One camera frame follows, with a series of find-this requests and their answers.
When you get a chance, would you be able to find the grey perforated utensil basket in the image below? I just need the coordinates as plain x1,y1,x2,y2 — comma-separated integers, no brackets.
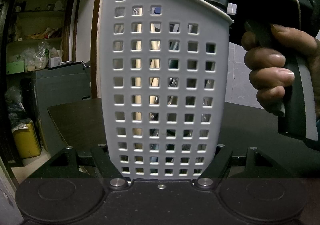
99,0,232,181

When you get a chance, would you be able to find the person's right hand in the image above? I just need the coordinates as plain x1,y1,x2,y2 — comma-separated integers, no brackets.
241,24,319,120

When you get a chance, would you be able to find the yellow jerry can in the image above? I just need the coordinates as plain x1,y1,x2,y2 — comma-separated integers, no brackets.
12,118,41,159

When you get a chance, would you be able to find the dark grey cabinet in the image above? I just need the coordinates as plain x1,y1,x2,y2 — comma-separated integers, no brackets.
31,62,91,156

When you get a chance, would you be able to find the white box on shelf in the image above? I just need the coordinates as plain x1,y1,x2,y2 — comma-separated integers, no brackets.
48,48,62,68

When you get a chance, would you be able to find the green box on shelf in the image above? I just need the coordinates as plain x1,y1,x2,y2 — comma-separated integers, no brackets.
6,61,25,75

